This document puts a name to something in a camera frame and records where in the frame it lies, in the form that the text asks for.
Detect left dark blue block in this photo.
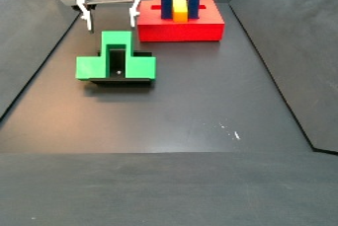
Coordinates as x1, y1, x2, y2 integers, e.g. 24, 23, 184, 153
187, 0, 199, 19

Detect yellow long bar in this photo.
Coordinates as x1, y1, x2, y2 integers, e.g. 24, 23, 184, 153
172, 0, 187, 23

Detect dark blue block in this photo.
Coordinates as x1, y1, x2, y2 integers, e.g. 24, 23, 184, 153
162, 0, 172, 19
187, 0, 199, 19

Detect green bridge-shaped block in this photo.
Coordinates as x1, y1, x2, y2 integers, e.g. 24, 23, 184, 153
75, 31, 156, 82

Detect right dark blue block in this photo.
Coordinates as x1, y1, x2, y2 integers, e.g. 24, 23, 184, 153
162, 0, 172, 19

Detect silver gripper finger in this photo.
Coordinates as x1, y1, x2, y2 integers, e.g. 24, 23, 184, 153
76, 0, 92, 32
130, 0, 142, 28

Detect red base board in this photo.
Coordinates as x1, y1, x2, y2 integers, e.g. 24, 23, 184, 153
138, 0, 226, 42

